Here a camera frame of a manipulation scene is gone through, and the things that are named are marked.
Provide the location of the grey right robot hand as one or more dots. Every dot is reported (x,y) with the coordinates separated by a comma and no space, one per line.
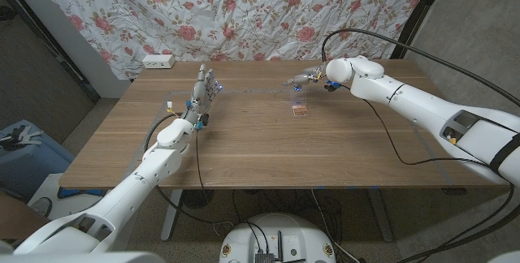
(310,77)

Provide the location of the black round disc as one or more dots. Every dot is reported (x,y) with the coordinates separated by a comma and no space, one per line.
(197,199)

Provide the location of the white floor stand base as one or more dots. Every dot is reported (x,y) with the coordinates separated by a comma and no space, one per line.
(48,190)

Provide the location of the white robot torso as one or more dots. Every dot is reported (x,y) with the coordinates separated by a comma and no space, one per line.
(81,258)

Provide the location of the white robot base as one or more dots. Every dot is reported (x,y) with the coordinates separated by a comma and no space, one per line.
(292,230)

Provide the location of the white table leg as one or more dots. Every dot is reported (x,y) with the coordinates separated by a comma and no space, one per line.
(170,214)

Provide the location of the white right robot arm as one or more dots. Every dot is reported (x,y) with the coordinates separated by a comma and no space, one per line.
(406,96)

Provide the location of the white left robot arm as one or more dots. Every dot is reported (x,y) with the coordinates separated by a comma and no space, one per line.
(154,165)

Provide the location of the grey electronics box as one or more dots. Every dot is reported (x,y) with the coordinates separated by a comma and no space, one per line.
(264,258)

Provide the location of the black antenna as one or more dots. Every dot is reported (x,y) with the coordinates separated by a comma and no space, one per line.
(280,247)

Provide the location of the white power strip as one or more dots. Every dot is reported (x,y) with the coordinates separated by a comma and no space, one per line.
(158,61)

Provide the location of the brown wooden board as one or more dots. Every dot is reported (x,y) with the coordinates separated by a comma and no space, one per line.
(12,218)

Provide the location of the grey table leg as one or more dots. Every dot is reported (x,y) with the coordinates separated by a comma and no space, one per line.
(381,214)

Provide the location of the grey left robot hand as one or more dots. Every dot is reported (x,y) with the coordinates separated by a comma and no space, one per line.
(201,96)

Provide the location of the floral backdrop cloth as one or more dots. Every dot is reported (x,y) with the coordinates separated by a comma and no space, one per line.
(243,11)

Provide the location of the black backdrop stand pole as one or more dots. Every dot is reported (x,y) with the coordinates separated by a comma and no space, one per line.
(61,57)
(418,11)

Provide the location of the blue storage bin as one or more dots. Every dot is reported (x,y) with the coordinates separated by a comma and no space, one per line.
(24,165)

